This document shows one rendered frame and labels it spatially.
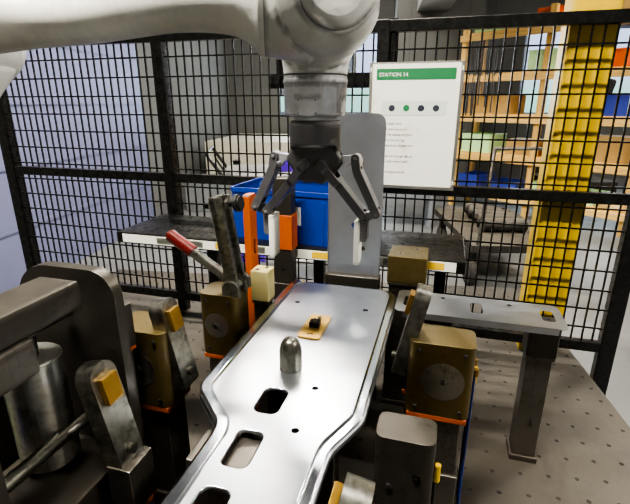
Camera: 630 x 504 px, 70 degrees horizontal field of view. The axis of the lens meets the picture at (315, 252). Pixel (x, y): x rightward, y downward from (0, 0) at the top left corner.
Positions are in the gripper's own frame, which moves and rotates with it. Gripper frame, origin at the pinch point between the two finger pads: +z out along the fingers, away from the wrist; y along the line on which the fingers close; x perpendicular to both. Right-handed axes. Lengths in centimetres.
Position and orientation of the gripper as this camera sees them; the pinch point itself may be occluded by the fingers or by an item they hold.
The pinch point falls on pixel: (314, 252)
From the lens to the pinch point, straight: 71.5
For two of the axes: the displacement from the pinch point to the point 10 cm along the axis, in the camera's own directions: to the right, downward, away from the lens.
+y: 9.6, 0.9, -2.6
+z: 0.0, 9.5, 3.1
